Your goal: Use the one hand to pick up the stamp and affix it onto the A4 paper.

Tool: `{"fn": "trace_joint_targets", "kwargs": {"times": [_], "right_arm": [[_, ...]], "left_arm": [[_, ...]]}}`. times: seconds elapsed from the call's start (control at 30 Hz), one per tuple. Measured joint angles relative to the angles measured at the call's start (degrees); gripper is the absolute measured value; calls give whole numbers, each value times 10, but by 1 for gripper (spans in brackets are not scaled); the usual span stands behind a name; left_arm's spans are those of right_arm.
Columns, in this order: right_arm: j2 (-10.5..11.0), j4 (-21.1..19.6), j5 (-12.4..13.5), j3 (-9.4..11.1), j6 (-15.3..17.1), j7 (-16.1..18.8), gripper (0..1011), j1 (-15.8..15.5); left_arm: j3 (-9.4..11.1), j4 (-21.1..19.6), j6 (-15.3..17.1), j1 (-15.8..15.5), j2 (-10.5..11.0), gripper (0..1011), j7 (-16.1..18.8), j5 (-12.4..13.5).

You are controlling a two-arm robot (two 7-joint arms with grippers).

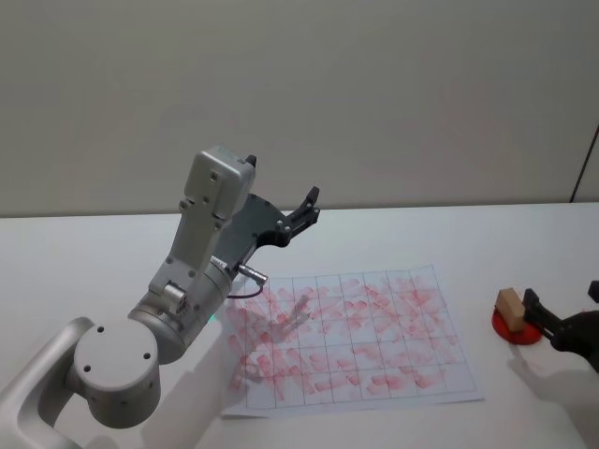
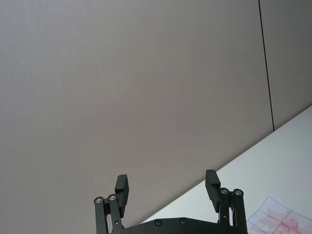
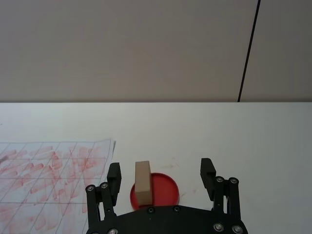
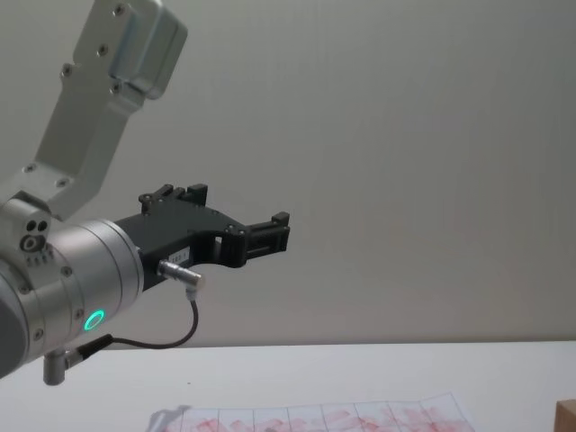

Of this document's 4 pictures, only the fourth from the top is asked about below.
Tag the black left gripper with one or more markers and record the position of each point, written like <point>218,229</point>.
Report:
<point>180,229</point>

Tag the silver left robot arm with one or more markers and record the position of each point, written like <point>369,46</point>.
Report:
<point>90,261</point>

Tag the white table cloth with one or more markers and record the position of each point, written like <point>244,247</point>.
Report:
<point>360,373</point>

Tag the paper sheet with red marks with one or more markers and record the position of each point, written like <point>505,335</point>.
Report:
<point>315,416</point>

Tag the brown cardboard box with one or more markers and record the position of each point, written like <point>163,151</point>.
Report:
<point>567,418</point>

